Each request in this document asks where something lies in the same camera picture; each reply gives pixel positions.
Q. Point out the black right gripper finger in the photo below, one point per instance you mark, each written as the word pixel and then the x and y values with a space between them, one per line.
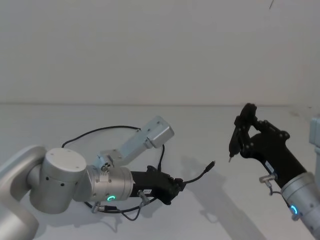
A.
pixel 245 147
pixel 250 115

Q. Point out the white table cloth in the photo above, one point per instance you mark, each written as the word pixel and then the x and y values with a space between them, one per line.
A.
pixel 200 220

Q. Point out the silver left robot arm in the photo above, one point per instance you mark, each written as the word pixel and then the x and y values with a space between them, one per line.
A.
pixel 62 175

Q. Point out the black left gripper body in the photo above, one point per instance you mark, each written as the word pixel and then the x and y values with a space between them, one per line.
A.
pixel 152 183

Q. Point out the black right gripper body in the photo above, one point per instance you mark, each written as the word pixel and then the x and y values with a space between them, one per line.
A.
pixel 277 160

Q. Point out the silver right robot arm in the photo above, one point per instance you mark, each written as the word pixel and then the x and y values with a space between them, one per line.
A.
pixel 305 200

